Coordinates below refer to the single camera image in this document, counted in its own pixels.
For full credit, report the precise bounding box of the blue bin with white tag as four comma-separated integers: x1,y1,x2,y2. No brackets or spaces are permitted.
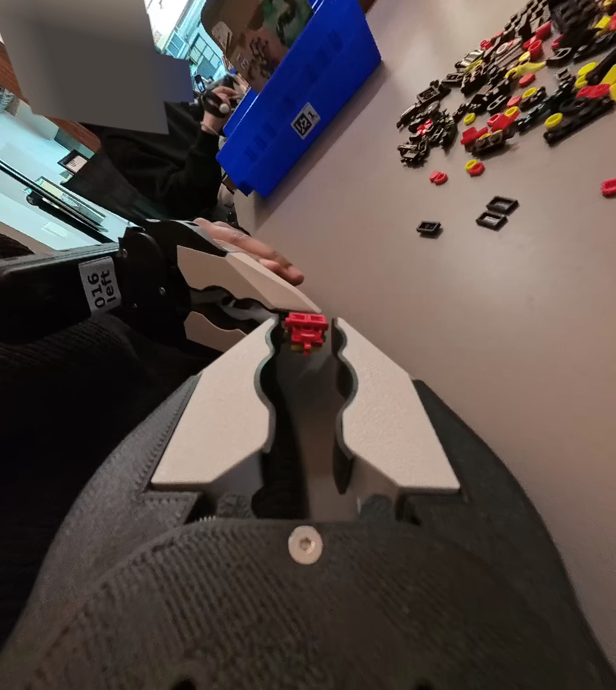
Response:
216,0,383,197

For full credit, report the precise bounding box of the cardboard lego box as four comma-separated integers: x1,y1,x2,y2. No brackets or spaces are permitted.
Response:
200,0,314,92

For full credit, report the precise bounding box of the yellow red lego car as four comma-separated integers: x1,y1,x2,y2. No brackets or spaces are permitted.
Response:
283,312,330,357

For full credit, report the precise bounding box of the person's black sweater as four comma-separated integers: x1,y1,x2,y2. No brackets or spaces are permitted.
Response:
0,226,222,690

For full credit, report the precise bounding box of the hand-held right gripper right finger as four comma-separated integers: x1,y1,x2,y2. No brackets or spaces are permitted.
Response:
332,317,461,513

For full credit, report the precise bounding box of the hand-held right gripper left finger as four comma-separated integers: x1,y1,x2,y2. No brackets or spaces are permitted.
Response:
150,317,279,491

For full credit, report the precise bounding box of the person's left hand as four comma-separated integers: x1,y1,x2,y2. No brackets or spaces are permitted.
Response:
195,217,305,286

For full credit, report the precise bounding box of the pile of lego pieces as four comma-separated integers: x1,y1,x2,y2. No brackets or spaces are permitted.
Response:
397,0,616,187

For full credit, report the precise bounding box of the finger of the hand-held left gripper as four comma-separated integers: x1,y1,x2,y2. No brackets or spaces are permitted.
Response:
184,299,276,355
177,245,323,316

